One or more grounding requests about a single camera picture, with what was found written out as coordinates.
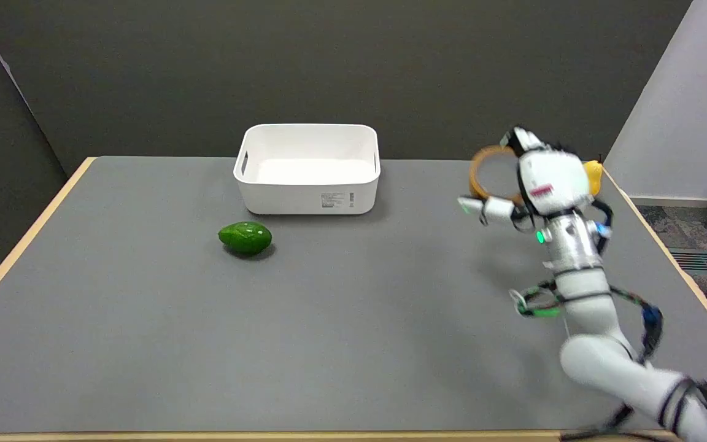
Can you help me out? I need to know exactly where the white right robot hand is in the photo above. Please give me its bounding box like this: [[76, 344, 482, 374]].
[[457, 126, 595, 227]]

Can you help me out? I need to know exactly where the yellow tape roll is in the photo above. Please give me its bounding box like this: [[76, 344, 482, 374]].
[[469, 145, 525, 206]]

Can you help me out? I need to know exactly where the white plastic box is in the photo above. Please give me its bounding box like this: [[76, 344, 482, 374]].
[[233, 124, 382, 216]]

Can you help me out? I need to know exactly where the yellow pear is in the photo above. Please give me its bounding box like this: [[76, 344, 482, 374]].
[[582, 160, 604, 196]]

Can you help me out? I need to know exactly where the floor vent grille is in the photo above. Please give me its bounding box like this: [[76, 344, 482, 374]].
[[670, 249, 707, 274]]

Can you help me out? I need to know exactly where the green avocado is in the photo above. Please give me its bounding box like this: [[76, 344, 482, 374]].
[[218, 222, 273, 256]]

